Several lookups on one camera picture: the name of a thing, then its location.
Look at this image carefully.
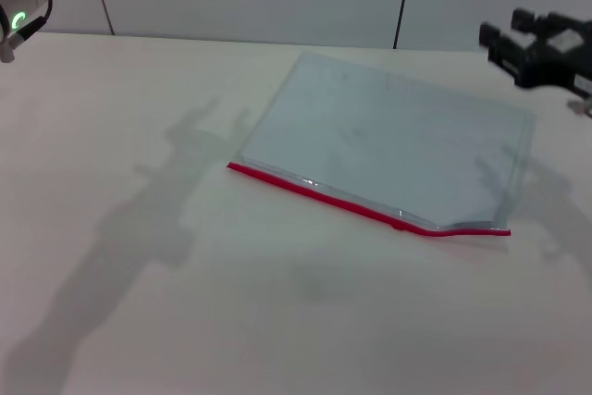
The thin black wall cable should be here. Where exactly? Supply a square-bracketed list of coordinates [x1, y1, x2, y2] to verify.
[392, 0, 415, 50]

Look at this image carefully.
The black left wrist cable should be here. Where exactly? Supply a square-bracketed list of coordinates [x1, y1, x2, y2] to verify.
[20, 0, 55, 43]

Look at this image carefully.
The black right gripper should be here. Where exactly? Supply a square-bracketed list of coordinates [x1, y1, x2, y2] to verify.
[478, 6, 592, 91]

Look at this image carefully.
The clear document bag red zipper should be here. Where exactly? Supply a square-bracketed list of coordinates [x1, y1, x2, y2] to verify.
[226, 51, 537, 238]

